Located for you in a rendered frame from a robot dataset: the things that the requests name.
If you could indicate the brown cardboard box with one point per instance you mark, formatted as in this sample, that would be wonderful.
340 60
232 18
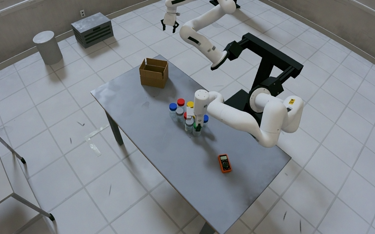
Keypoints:
155 73

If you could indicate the clear glass bottle with white cap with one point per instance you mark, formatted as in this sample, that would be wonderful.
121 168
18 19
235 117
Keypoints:
179 114
189 126

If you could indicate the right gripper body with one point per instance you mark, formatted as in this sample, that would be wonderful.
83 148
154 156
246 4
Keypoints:
169 19

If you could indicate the orange digital multimeter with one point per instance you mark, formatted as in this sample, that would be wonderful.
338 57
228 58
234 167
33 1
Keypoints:
224 163

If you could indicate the clear glass bottle with green cap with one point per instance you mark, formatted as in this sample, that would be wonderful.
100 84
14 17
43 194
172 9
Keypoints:
194 132

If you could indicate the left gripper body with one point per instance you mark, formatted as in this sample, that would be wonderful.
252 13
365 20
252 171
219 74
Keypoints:
199 120

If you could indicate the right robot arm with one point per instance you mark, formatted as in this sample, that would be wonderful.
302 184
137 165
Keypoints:
188 31

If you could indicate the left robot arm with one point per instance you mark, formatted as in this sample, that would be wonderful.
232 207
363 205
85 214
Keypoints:
277 114

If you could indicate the glass bottle with blue cap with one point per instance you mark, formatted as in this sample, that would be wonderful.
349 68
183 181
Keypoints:
205 122
172 110

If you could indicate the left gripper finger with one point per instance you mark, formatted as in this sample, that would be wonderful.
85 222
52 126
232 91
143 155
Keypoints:
198 128

